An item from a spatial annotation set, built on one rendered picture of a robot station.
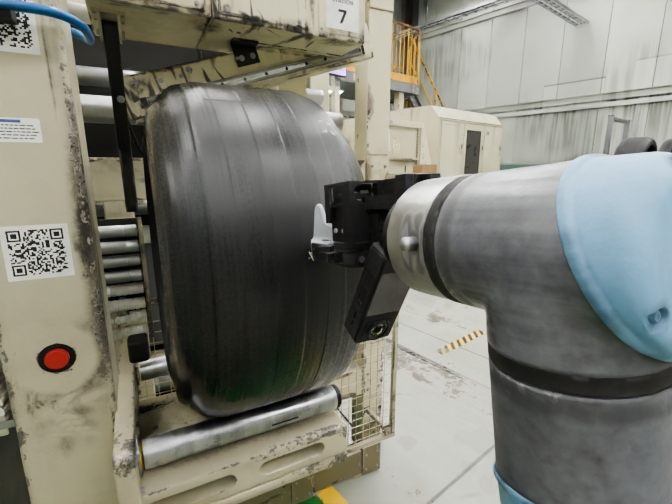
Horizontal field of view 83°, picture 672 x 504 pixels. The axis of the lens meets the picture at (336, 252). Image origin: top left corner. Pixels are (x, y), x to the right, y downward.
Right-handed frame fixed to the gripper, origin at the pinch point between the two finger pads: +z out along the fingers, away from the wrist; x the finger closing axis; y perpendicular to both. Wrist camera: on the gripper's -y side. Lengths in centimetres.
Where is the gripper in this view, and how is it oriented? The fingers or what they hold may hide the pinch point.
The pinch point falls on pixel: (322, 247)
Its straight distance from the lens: 48.6
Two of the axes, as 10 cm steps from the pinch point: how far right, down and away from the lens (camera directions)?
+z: -4.6, -0.7, 8.8
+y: -0.6, -9.9, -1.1
